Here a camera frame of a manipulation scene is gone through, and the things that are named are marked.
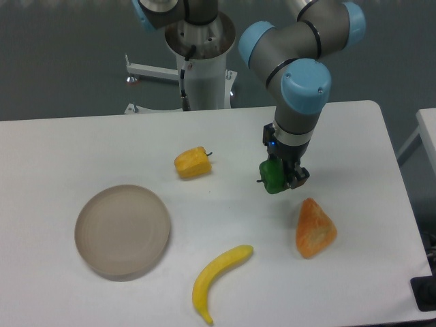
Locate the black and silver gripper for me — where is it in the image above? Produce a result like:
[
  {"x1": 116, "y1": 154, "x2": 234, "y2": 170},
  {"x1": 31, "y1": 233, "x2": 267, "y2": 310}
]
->
[{"x1": 262, "y1": 121, "x2": 311, "y2": 189}]

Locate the green bell pepper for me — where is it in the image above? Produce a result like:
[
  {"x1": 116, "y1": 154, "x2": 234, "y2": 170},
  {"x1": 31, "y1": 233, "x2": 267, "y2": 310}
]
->
[{"x1": 258, "y1": 158, "x2": 287, "y2": 194}]

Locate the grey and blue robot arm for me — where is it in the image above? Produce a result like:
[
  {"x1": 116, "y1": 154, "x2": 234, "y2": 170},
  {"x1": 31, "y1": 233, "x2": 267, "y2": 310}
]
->
[{"x1": 133, "y1": 1, "x2": 366, "y2": 194}]

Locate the yellow bell pepper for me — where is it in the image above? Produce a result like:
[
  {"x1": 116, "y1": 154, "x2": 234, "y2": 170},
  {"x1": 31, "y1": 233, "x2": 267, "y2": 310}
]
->
[{"x1": 174, "y1": 146, "x2": 213, "y2": 178}]

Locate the round beige plate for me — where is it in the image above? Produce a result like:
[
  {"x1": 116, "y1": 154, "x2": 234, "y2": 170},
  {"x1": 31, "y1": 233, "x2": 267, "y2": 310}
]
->
[{"x1": 74, "y1": 185, "x2": 171, "y2": 281}]

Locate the orange fruit wedge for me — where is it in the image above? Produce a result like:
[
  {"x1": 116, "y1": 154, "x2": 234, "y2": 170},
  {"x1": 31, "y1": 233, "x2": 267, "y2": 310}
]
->
[{"x1": 296, "y1": 198, "x2": 337, "y2": 259}]

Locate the yellow banana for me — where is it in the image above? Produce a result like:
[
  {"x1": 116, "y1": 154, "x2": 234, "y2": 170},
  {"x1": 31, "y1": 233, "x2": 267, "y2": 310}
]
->
[{"x1": 191, "y1": 245, "x2": 254, "y2": 326}]

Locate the white side table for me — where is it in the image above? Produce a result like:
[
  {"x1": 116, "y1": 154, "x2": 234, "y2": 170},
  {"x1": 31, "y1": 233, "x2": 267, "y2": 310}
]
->
[{"x1": 396, "y1": 108, "x2": 436, "y2": 170}]

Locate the black device at table edge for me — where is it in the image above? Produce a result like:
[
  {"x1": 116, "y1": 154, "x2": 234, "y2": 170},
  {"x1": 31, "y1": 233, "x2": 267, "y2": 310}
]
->
[{"x1": 409, "y1": 231, "x2": 436, "y2": 312}]

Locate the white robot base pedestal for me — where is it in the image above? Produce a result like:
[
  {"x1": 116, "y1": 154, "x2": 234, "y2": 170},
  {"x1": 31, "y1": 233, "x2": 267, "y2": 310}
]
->
[{"x1": 125, "y1": 12, "x2": 237, "y2": 111}]

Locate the black cable on pedestal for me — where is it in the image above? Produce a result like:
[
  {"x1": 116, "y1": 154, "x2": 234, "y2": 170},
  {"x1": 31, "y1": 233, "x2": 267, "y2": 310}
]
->
[{"x1": 179, "y1": 44, "x2": 197, "y2": 112}]

